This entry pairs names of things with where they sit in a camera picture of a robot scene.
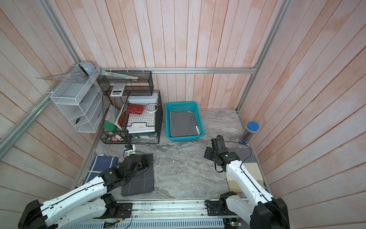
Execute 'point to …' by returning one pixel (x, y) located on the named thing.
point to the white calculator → (117, 89)
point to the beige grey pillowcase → (248, 159)
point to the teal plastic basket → (184, 106)
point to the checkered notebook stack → (145, 123)
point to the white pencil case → (143, 99)
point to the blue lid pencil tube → (252, 127)
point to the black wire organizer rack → (120, 135)
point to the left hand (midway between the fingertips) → (144, 159)
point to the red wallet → (136, 109)
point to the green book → (111, 116)
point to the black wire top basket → (143, 86)
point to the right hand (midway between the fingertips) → (210, 151)
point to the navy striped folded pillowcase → (99, 164)
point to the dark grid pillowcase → (142, 182)
